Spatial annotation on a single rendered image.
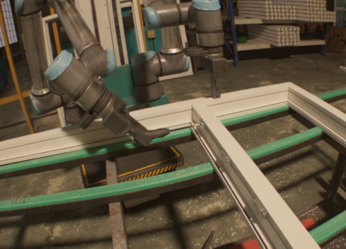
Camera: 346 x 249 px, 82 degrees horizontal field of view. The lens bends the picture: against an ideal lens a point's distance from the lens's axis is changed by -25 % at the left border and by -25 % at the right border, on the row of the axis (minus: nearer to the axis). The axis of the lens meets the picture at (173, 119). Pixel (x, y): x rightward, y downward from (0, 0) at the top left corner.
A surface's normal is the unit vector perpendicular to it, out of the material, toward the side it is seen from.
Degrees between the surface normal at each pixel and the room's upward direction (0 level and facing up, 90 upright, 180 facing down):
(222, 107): 90
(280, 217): 0
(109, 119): 92
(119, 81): 90
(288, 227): 0
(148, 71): 90
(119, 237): 0
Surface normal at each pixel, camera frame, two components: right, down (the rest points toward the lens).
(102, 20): 0.41, 0.36
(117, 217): -0.12, -0.89
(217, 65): 0.21, 0.41
